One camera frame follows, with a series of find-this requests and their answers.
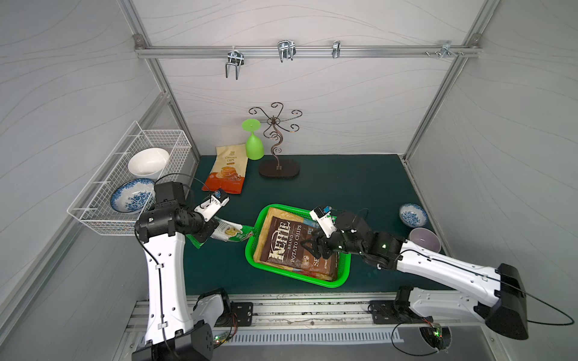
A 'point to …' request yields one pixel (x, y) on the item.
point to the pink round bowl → (426, 238)
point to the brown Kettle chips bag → (283, 247)
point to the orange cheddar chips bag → (229, 171)
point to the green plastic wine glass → (254, 149)
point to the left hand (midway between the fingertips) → (208, 220)
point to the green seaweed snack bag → (227, 231)
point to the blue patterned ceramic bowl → (133, 195)
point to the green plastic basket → (344, 264)
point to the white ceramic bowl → (148, 162)
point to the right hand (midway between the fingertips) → (306, 237)
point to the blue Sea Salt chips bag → (263, 228)
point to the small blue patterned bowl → (412, 215)
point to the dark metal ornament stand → (277, 168)
